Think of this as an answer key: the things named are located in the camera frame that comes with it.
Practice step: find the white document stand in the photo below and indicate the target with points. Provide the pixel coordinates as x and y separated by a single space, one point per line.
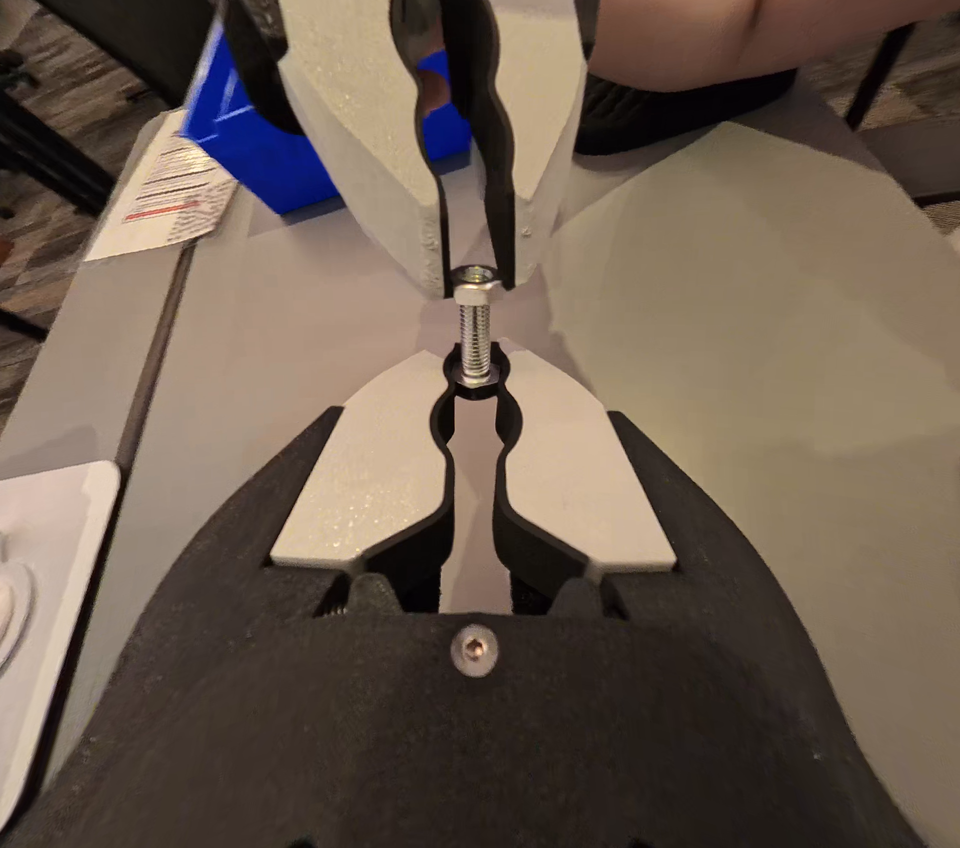
52 563

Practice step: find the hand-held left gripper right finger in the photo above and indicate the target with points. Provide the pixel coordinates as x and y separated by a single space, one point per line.
585 488

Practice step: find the silver hex bolt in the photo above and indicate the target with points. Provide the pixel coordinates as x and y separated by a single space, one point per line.
475 338

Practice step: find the printed paper sheet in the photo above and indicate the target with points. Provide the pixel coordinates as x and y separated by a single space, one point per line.
172 196

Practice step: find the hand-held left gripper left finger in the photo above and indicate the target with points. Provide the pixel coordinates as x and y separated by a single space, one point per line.
375 488

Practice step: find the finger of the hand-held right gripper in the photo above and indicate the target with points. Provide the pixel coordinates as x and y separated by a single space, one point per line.
532 38
337 38

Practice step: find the black wrist rest pad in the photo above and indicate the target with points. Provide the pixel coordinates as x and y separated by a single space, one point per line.
675 113

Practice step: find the blue plastic bin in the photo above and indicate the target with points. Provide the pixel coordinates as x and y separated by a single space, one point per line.
255 173

